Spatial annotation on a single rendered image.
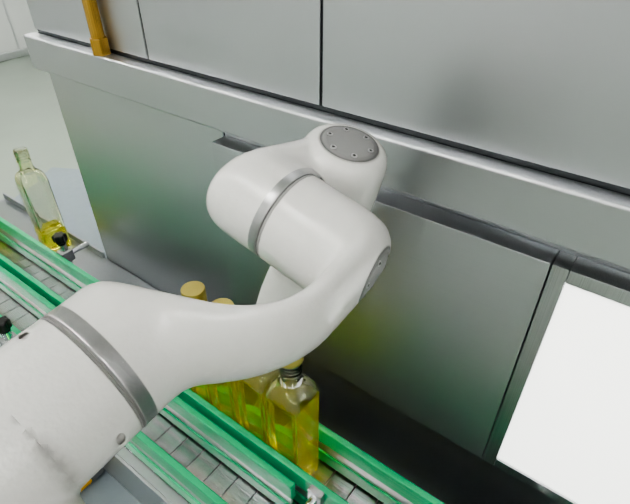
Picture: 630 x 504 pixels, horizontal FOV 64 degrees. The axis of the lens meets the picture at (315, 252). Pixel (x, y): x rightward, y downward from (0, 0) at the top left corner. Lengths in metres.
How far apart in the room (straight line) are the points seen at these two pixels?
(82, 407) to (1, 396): 0.03
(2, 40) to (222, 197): 6.50
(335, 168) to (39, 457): 0.27
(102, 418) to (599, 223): 0.42
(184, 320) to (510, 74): 0.36
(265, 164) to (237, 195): 0.03
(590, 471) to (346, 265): 0.48
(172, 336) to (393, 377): 0.50
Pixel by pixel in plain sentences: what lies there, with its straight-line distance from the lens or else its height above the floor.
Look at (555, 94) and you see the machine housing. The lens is 0.50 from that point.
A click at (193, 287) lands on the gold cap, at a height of 1.16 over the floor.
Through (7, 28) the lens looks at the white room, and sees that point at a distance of 6.84.
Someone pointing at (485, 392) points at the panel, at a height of 1.11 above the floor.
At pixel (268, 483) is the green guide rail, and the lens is 0.79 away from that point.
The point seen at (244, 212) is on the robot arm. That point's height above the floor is 1.43.
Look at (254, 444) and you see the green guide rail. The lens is 0.78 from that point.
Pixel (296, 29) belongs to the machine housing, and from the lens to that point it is 0.62.
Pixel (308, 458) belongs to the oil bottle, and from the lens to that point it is 0.79.
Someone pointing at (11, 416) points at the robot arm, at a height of 1.42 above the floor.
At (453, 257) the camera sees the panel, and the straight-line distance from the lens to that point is 0.57.
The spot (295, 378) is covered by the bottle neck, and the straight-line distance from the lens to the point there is 0.65.
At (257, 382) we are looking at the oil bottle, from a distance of 0.69.
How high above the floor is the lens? 1.62
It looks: 37 degrees down
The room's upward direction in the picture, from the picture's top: straight up
